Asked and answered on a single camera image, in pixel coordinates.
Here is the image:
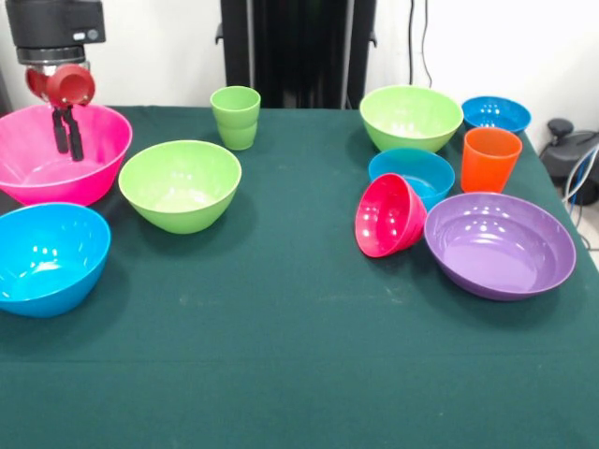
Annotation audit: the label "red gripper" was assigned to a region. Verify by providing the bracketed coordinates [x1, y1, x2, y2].
[24, 63, 97, 163]

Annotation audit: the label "wide purple plastic bowl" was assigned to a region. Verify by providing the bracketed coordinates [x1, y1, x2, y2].
[423, 192, 577, 302]

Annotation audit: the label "green plastic bowl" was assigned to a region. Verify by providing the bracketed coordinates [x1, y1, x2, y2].
[118, 139, 243, 235]
[358, 84, 464, 155]

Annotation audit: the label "dark green tablecloth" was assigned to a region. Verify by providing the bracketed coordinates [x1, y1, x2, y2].
[0, 106, 599, 449]

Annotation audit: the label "blue and white cables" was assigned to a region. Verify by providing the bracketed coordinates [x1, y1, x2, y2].
[563, 144, 599, 221]

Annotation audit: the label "black pedestal leg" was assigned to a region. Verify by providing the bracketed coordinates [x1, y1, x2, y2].
[537, 118, 599, 207]

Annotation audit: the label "blue straight-sided bowl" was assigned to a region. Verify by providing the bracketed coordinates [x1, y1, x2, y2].
[368, 147, 457, 211]

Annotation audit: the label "small dark blue bowl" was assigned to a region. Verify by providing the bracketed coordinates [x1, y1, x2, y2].
[460, 95, 533, 136]

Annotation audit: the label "small crimson plastic bowl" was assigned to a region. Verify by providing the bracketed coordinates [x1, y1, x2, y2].
[354, 172, 429, 259]

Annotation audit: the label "large light blue bowl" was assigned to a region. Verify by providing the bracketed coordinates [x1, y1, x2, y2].
[0, 202, 112, 319]

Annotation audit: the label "large pink plastic bowl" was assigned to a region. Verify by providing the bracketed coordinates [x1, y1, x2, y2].
[0, 103, 134, 208]

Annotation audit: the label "orange plastic cup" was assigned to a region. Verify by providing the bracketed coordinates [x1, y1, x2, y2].
[460, 126, 523, 195]

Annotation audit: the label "black wall cable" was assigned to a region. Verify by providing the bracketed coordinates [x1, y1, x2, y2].
[407, 0, 434, 88]

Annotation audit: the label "green plastic cup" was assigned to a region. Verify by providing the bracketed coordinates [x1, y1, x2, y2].
[209, 85, 262, 152]

